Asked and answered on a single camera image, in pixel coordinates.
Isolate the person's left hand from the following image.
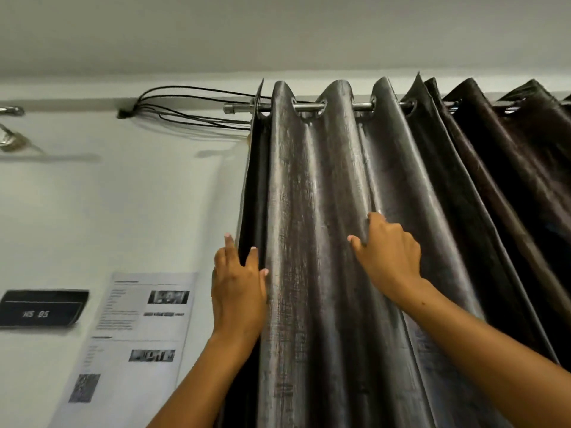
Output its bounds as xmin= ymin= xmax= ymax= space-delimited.
xmin=210 ymin=234 xmax=270 ymax=348

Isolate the dark brown curtain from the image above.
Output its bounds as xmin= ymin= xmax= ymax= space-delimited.
xmin=423 ymin=77 xmax=571 ymax=366

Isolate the person's right forearm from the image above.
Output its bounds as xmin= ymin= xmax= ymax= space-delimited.
xmin=394 ymin=276 xmax=571 ymax=428

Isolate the white printed paper notice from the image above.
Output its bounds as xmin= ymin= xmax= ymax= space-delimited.
xmin=46 ymin=271 xmax=199 ymax=428

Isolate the brass rod wall bracket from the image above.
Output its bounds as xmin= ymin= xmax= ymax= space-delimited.
xmin=0 ymin=123 xmax=45 ymax=155

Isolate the black cable bundle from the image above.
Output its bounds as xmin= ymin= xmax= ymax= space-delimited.
xmin=117 ymin=86 xmax=273 ymax=132

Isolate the person's left forearm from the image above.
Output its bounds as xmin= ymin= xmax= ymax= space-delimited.
xmin=147 ymin=332 xmax=259 ymax=428

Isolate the grey textured curtain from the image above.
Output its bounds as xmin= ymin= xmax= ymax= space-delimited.
xmin=221 ymin=75 xmax=514 ymax=428

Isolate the person's right hand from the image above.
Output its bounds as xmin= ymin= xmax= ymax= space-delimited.
xmin=347 ymin=212 xmax=422 ymax=308

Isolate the black wall sign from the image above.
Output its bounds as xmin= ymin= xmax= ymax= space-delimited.
xmin=0 ymin=288 xmax=90 ymax=329

